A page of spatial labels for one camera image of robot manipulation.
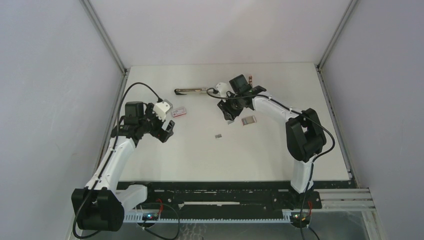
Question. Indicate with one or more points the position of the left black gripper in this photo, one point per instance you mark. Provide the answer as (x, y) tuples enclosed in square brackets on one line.
[(159, 132)]

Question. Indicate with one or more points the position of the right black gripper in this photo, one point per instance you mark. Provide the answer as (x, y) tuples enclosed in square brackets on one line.
[(230, 114)]

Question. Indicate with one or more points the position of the black and beige stapler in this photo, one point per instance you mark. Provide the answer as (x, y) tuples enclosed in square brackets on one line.
[(190, 91)]

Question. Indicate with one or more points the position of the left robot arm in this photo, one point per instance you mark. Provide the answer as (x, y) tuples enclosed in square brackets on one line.
[(98, 206)]

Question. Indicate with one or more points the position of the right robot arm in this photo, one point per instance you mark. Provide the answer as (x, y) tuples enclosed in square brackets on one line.
[(305, 136)]

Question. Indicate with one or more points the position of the red white staple box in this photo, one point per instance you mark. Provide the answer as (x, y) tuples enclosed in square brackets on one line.
[(180, 111)]

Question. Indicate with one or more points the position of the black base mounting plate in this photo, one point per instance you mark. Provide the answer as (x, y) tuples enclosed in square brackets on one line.
[(179, 196)]

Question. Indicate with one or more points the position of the left green circuit board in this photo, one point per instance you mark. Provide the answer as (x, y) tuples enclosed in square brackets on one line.
[(150, 216)]

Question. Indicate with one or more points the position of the green circuit board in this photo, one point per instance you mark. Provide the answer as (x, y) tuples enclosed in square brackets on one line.
[(150, 216), (300, 221)]

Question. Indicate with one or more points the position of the right green circuit board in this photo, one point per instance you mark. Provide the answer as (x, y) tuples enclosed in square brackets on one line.
[(300, 221)]

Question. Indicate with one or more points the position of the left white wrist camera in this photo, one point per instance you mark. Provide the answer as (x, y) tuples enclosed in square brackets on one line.
[(162, 108)]

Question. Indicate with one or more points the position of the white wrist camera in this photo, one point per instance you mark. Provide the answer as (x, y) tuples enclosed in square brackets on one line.
[(222, 89), (162, 108)]

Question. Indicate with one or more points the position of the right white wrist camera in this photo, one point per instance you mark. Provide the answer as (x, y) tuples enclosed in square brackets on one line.
[(222, 89)]

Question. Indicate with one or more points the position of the right corner frame post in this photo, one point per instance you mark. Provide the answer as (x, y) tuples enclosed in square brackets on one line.
[(347, 14)]

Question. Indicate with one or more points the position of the corner frame post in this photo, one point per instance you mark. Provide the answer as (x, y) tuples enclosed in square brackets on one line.
[(104, 36), (347, 14)]

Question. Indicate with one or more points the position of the white slotted cable duct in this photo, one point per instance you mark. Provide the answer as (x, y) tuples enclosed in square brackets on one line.
[(215, 216)]

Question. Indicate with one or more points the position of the left corner frame post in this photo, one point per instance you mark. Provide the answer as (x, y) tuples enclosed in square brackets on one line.
[(104, 36)]

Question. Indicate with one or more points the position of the aluminium frame rail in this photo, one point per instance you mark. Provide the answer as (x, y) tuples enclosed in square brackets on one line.
[(346, 200)]

